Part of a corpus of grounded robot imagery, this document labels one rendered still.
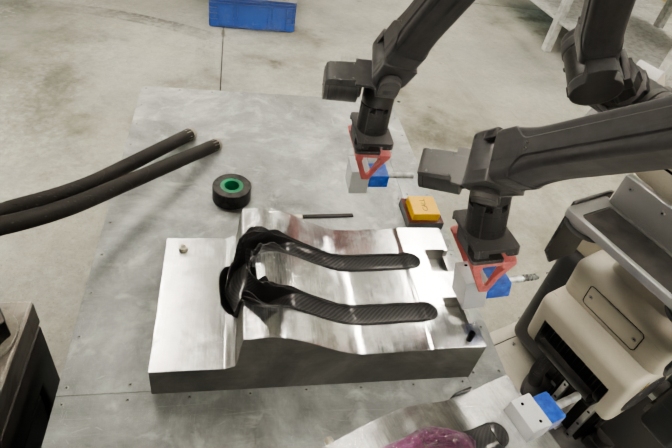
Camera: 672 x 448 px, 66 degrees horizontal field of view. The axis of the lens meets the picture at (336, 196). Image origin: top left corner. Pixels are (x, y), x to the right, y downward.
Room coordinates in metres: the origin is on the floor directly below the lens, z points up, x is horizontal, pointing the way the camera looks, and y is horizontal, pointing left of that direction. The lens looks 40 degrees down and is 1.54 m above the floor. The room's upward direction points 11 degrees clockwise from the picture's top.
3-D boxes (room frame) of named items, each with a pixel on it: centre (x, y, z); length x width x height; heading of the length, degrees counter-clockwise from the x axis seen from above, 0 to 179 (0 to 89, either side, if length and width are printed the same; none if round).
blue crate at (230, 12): (3.64, 0.87, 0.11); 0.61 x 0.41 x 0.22; 105
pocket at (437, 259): (0.66, -0.21, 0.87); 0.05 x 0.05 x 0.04; 15
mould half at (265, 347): (0.55, 0.00, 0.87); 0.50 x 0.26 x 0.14; 105
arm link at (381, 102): (0.80, -0.03, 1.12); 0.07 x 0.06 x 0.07; 99
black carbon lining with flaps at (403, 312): (0.55, -0.02, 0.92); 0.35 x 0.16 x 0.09; 105
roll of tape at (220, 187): (0.81, 0.22, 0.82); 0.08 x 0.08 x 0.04
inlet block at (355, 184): (0.81, -0.08, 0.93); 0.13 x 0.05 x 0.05; 104
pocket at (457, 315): (0.55, -0.23, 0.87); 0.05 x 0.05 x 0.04; 15
